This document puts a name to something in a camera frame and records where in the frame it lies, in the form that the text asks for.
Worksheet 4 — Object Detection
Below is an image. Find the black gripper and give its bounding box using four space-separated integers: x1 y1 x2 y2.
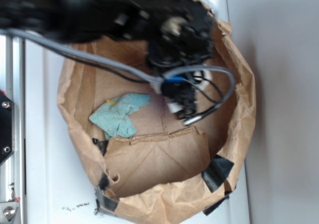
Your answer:
159 66 209 121

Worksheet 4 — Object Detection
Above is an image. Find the white paper ball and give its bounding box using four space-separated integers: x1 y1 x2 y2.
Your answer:
193 70 212 90

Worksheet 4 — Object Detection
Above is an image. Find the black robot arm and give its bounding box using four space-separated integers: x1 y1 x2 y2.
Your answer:
0 0 219 123

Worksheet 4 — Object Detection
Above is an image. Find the teal knitted cloth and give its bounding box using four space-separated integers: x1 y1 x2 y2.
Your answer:
89 93 151 140

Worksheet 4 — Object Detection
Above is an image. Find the brown paper bag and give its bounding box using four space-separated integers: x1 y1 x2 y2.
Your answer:
57 0 257 224

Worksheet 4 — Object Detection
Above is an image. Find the black tape strip right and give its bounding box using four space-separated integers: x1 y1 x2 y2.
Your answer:
201 155 234 193

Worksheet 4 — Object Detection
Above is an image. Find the grey braided cable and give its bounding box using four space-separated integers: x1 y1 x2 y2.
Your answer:
7 28 236 126

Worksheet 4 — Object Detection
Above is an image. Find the aluminium extrusion rail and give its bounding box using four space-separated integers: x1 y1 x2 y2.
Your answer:
0 35 26 224

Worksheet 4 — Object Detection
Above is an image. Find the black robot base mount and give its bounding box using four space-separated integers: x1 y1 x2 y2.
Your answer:
0 90 14 166

